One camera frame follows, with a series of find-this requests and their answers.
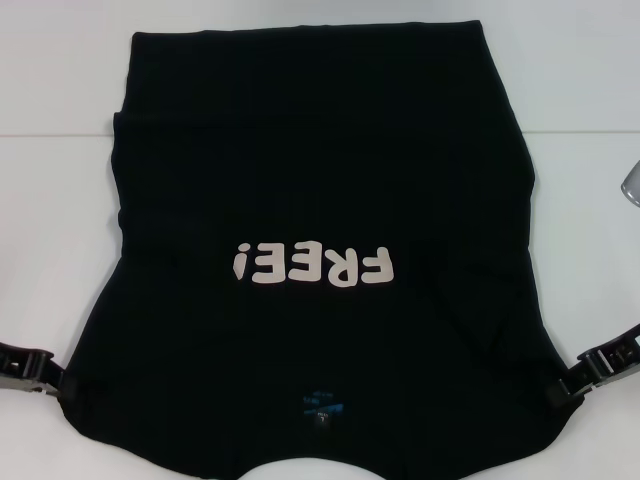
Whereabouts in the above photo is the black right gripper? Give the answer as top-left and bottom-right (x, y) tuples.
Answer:
(544, 322), (640, 409)

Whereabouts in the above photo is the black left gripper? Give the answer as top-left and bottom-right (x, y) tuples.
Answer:
(0, 341), (80, 404)

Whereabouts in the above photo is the black shirt with FREE! print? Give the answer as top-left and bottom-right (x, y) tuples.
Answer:
(58, 19), (575, 480)

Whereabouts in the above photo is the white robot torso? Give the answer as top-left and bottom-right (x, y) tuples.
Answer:
(239, 442), (361, 480)

